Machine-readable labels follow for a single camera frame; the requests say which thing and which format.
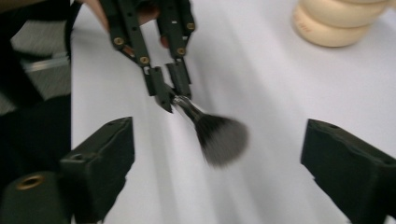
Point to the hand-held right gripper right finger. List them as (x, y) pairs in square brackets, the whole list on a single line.
[(351, 168)]

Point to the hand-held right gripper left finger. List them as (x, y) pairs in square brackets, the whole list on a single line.
[(99, 161)]

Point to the black makeup brush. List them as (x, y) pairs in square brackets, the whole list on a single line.
[(222, 140)]

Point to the cream ringed brush holder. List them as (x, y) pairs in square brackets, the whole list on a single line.
[(339, 21)]

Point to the grey metal box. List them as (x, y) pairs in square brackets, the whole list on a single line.
[(46, 71)]

